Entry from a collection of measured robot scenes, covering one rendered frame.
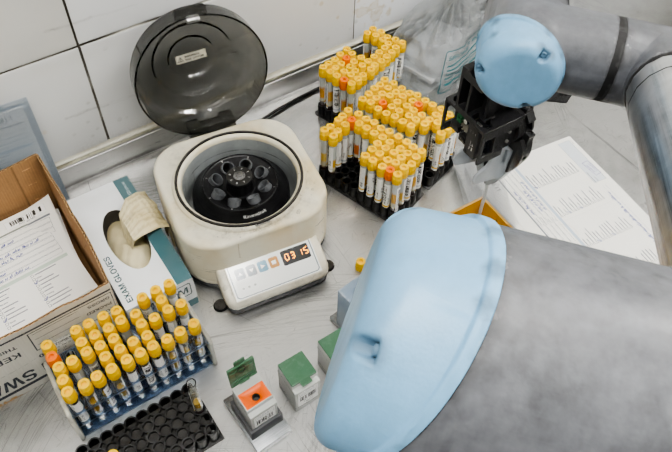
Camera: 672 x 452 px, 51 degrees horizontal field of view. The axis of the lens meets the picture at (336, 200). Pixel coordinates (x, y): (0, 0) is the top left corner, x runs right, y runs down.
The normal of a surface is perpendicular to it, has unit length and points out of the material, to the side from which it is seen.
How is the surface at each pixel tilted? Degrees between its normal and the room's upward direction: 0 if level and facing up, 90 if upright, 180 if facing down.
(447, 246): 10
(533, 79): 90
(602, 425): 41
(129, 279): 3
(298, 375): 0
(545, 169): 0
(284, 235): 90
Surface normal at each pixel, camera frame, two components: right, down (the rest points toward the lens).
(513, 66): -0.26, 0.74
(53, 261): 0.02, -0.63
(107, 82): 0.56, 0.65
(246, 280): 0.20, -0.28
